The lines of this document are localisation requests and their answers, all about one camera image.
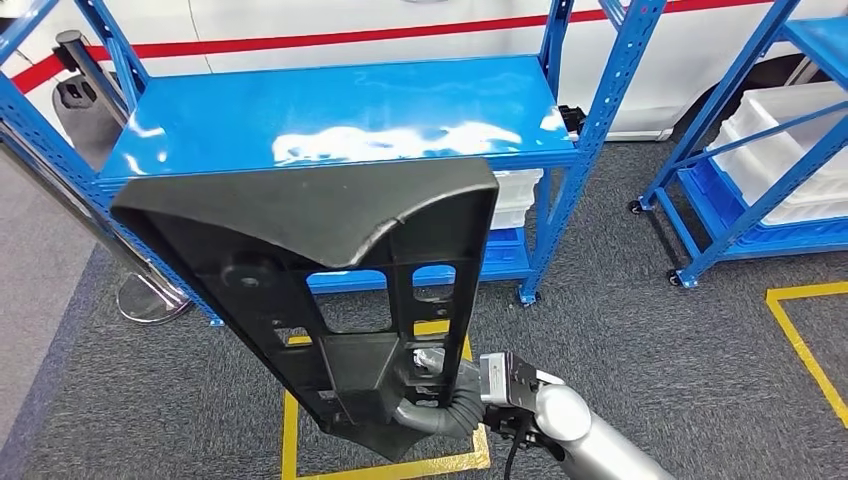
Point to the black plastic license plate bracket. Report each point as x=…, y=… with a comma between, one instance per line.
x=298, y=212

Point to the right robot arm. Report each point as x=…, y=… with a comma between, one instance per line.
x=596, y=444

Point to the blue metal shelf rack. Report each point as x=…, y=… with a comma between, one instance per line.
x=331, y=99

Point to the blue shelf rack on casters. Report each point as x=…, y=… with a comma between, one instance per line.
x=821, y=40

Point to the blue plastic bin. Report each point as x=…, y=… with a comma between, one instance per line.
x=503, y=248
x=795, y=232

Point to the white plastic bin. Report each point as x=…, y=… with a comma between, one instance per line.
x=782, y=106
x=509, y=217
x=520, y=185
x=748, y=172

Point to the yellow floor tape square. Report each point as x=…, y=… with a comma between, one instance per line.
x=289, y=430
x=808, y=291

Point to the white car with red stripe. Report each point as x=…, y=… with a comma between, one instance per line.
x=331, y=20

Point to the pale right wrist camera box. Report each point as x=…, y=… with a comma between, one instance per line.
x=493, y=381

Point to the chrome stanchion post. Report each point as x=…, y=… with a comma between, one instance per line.
x=156, y=301

